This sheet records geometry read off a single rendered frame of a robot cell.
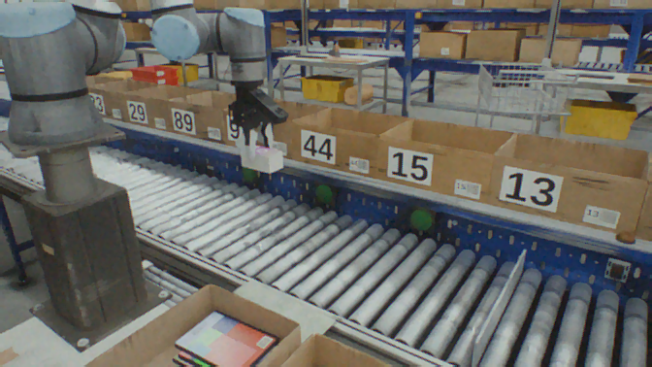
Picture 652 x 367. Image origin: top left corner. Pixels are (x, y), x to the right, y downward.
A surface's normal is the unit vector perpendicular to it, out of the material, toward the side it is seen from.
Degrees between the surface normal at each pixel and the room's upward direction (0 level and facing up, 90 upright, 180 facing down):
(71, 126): 72
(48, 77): 91
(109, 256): 90
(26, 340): 0
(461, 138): 90
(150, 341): 88
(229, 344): 0
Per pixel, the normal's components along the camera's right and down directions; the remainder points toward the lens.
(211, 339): -0.02, -0.92
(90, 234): 0.81, 0.21
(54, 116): 0.47, 0.01
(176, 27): 0.01, 0.47
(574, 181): -0.58, 0.33
